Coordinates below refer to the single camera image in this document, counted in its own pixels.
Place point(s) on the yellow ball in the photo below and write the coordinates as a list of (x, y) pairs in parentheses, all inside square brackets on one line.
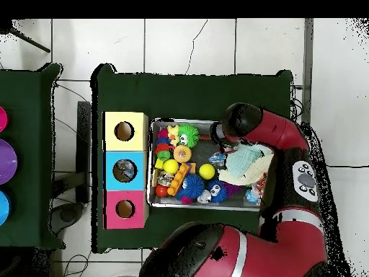
[(207, 171), (171, 166)]

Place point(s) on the cream knitted cloth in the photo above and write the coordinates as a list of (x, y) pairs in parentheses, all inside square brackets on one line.
[(245, 176)]

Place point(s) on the purple bowl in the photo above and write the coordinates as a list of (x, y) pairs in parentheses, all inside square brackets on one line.
[(7, 161)]

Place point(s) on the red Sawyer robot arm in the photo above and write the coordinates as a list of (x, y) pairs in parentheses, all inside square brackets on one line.
[(274, 129)]

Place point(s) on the wooden box with three holes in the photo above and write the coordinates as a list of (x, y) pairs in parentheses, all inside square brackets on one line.
[(139, 173)]

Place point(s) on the shallow mesh bin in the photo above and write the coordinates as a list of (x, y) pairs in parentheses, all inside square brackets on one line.
[(201, 207)]

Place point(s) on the toy hamburger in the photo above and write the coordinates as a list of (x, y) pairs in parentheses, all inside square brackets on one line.
[(182, 153)]

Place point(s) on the green spiky ball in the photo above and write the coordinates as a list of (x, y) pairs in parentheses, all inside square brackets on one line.
[(188, 134)]

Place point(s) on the yellow duck toy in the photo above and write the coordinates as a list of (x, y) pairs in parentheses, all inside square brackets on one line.
[(173, 134)]

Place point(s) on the orange and purple toy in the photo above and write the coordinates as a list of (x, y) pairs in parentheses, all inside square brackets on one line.
[(178, 179)]

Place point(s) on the blue spiky ball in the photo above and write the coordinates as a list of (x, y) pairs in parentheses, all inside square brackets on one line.
[(217, 191), (193, 186)]

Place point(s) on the grey round foot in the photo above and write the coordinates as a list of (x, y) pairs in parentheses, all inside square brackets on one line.
[(67, 215)]

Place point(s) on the dark green side tablecloth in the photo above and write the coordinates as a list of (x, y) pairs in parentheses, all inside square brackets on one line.
[(31, 173)]

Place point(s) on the pink bowl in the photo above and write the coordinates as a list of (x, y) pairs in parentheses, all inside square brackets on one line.
[(3, 119)]

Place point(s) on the blue bowl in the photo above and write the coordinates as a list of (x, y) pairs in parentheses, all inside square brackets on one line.
[(3, 207)]

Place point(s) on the black tripod leg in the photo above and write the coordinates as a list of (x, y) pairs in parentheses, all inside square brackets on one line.
[(28, 41)]

